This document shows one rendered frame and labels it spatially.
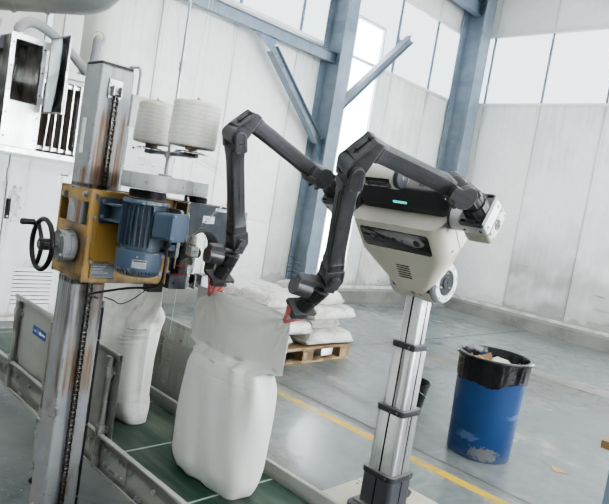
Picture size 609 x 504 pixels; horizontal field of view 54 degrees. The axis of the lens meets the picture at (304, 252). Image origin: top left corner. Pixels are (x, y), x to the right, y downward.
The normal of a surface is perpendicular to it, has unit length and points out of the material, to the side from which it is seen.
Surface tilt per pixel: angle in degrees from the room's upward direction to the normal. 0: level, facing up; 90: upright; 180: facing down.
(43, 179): 90
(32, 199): 90
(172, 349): 90
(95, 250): 90
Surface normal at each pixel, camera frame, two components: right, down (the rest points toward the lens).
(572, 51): -0.69, -0.06
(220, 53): 0.70, 0.17
